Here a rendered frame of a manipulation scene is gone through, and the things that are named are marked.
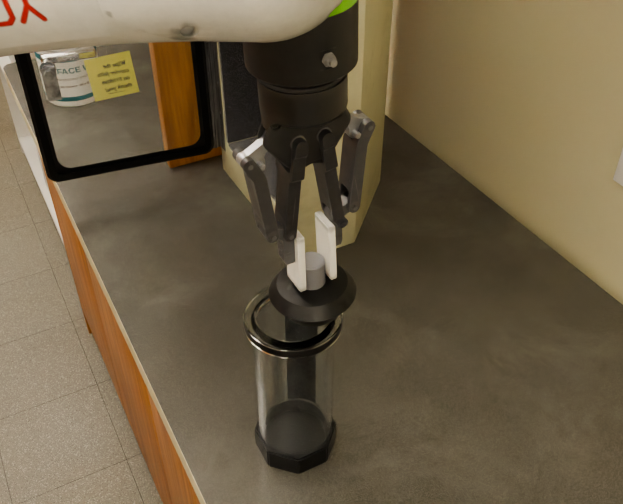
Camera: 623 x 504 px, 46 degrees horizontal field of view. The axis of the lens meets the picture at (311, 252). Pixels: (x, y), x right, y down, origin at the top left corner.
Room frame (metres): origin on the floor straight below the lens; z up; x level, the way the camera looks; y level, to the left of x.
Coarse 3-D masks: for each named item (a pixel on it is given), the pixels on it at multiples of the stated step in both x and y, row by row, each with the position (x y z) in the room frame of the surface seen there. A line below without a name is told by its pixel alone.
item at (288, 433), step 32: (256, 320) 0.57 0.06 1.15; (288, 320) 0.61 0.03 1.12; (256, 352) 0.55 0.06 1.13; (320, 352) 0.53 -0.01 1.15; (256, 384) 0.56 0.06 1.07; (288, 384) 0.52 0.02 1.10; (320, 384) 0.54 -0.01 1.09; (288, 416) 0.52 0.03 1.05; (320, 416) 0.54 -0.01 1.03; (288, 448) 0.52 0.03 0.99
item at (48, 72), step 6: (48, 66) 1.10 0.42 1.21; (54, 66) 1.09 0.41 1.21; (42, 72) 1.08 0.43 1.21; (48, 72) 1.08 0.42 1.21; (54, 72) 1.09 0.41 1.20; (48, 78) 1.08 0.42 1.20; (54, 78) 1.08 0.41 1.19; (48, 84) 1.08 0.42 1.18; (54, 84) 1.08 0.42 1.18; (48, 90) 1.08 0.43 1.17; (54, 90) 1.08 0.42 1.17; (48, 96) 1.08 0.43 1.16; (54, 96) 1.08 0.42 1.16; (60, 96) 1.09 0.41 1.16
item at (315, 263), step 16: (320, 256) 0.57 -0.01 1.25; (320, 272) 0.55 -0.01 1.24; (272, 288) 0.56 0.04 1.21; (288, 288) 0.55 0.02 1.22; (320, 288) 0.55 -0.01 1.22; (336, 288) 0.55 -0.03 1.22; (352, 288) 0.56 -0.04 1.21; (272, 304) 0.55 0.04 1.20; (288, 304) 0.53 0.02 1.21; (304, 304) 0.53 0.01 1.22; (320, 304) 0.53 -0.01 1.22; (336, 304) 0.53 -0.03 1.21; (304, 320) 0.52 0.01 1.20; (320, 320) 0.52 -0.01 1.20
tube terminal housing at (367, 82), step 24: (360, 0) 0.97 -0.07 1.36; (384, 0) 1.10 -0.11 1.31; (360, 24) 0.97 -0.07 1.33; (384, 24) 1.11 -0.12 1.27; (360, 48) 0.97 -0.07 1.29; (384, 48) 1.12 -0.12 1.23; (360, 72) 0.97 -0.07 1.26; (384, 72) 1.14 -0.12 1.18; (360, 96) 0.98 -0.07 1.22; (384, 96) 1.15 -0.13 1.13; (240, 168) 1.13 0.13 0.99; (312, 168) 0.94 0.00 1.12; (336, 168) 0.96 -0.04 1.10; (312, 192) 0.94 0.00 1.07; (312, 216) 0.94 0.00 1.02; (360, 216) 1.01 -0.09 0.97; (312, 240) 0.94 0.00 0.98
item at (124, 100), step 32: (64, 64) 1.11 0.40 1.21; (96, 64) 1.12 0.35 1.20; (128, 64) 1.14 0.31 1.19; (160, 64) 1.16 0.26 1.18; (192, 64) 1.18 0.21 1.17; (64, 96) 1.10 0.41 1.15; (96, 96) 1.12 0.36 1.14; (128, 96) 1.14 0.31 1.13; (160, 96) 1.16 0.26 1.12; (192, 96) 1.18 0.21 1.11; (64, 128) 1.10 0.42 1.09; (96, 128) 1.12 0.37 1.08; (128, 128) 1.14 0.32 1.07; (160, 128) 1.16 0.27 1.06; (192, 128) 1.18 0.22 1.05; (64, 160) 1.09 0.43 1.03; (96, 160) 1.11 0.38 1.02
